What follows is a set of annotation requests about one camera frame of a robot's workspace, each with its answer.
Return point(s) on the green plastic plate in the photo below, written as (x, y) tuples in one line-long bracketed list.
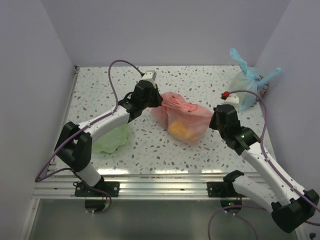
[(115, 138)]

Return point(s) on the black base bracket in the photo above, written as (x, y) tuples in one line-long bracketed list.
[(224, 188), (112, 188)]

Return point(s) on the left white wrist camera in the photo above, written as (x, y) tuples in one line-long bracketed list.
[(150, 76)]

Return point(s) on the left black base bracket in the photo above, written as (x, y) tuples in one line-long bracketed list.
[(112, 188)]

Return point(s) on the blue knotted plastic bag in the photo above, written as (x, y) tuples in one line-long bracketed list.
[(249, 79)]

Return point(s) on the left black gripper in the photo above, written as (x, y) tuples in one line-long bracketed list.
[(158, 98)]

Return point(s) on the aluminium mounting rail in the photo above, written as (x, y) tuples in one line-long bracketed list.
[(163, 179)]

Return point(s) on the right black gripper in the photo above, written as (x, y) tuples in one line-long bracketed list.
[(212, 123)]

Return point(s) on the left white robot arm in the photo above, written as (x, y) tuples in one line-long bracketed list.
[(74, 146)]

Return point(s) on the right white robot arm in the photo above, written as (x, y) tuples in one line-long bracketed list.
[(288, 202)]

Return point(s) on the right black base bracket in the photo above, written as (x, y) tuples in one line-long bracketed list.
[(224, 188)]

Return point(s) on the orange fruit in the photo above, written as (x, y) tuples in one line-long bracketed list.
[(179, 131)]

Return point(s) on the pink plastic bag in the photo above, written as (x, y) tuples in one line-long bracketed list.
[(175, 108)]

